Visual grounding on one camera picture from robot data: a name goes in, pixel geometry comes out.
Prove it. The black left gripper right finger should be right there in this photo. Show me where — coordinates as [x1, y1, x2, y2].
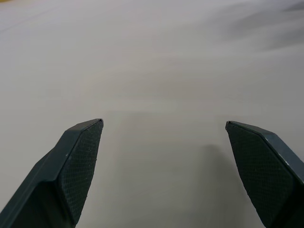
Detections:
[225, 120, 304, 228]

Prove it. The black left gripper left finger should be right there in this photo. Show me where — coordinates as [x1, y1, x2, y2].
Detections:
[0, 118, 104, 228]

